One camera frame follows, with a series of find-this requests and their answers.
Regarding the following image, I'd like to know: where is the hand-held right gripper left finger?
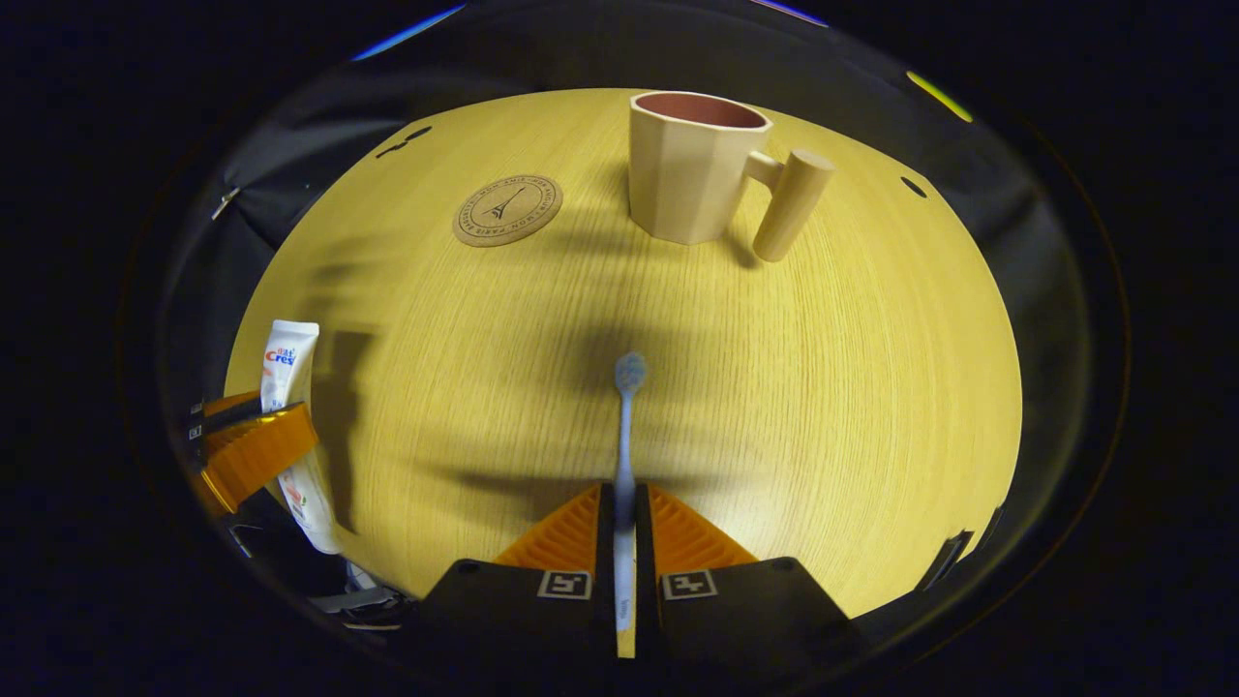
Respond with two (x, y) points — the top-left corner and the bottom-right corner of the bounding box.
(414, 482), (620, 671)

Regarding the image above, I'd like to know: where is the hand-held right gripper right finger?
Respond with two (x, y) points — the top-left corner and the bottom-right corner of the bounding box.
(635, 482), (864, 672)

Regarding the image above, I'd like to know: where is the white toothpaste tube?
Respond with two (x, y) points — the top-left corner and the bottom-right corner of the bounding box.
(259, 319), (346, 556)

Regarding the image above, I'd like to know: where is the grey-blue toothbrush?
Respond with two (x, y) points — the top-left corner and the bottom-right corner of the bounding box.
(612, 351), (649, 632)

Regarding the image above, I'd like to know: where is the round cork coaster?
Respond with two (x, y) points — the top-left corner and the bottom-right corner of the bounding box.
(452, 174), (564, 248)

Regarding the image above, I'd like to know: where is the beige cup with handle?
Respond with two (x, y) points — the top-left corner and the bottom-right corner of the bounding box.
(627, 90), (836, 263)

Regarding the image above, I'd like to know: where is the wooden desktop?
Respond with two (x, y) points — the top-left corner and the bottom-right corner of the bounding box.
(223, 87), (1024, 621)

